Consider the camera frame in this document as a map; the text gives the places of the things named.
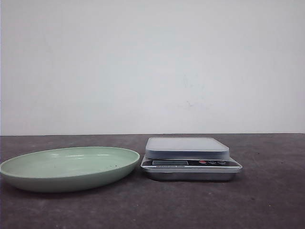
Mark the silver digital kitchen scale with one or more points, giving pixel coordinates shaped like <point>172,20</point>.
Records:
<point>188,158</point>

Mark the green oval plate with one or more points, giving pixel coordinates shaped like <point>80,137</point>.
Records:
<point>69,169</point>

